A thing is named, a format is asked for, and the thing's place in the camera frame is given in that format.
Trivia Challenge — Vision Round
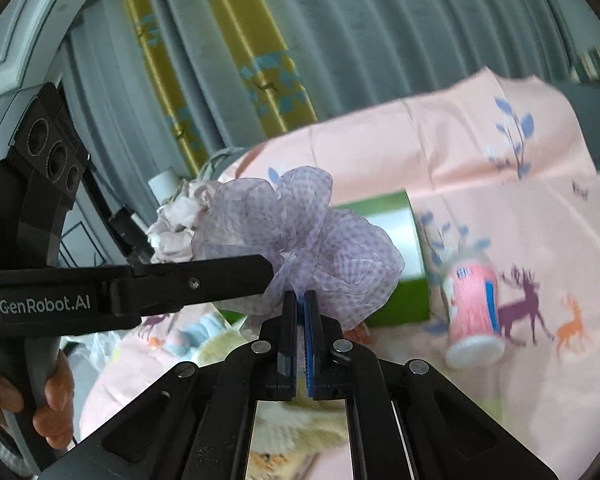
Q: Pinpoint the pink printed tablecloth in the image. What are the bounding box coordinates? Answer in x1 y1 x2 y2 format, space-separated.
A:
77 66 600 480

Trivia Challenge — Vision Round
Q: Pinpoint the green cardboard box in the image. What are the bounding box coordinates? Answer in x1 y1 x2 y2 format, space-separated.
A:
220 189 432 330

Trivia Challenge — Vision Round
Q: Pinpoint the grey striped fabric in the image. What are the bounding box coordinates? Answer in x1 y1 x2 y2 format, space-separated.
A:
199 147 245 182

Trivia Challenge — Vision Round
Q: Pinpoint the purple checkered mesh scrunchie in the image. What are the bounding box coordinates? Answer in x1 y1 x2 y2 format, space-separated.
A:
190 166 406 333

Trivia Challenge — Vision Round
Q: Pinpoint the yellow patterned curtain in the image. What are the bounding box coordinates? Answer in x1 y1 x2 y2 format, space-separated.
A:
119 0 319 173

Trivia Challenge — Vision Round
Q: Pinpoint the person's left hand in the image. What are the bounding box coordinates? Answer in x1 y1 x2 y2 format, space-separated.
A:
0 350 77 456

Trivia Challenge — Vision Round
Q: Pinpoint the black device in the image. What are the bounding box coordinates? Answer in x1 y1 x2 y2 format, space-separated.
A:
109 207 153 263

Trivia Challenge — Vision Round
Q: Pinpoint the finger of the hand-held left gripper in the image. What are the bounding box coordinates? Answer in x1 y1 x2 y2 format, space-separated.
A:
107 254 275 317

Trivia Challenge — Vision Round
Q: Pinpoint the white paneled door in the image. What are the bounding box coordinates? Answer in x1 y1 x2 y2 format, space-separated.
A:
0 0 131 271

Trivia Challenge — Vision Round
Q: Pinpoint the grey curtain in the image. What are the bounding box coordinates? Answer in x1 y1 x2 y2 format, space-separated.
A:
60 0 600 196

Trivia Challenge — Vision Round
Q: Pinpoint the crumpled beige cloth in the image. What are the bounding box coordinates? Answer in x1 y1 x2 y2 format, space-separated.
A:
146 180 222 264

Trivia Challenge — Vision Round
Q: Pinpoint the white cylinder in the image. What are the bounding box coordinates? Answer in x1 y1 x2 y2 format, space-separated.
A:
149 167 182 207

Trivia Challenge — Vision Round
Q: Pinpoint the pink paper cup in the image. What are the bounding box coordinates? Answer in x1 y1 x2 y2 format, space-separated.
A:
439 254 507 370

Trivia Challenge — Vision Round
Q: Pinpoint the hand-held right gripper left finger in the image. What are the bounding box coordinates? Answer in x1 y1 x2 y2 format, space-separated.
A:
40 291 299 480

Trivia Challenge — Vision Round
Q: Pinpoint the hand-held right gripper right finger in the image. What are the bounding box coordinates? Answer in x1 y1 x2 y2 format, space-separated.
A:
304 290 558 480

